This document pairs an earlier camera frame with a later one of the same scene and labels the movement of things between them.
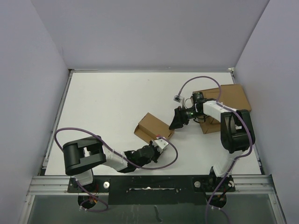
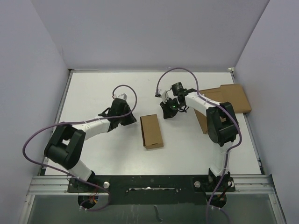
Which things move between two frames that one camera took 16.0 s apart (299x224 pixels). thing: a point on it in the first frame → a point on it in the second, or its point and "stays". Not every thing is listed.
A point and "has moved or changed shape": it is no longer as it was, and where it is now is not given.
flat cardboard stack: x=232 y=96 stays
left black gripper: x=158 y=154 → x=131 y=119
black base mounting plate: x=155 y=190 stays
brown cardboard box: x=150 y=127 has moved or changed shape
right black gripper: x=180 y=119 → x=167 y=113
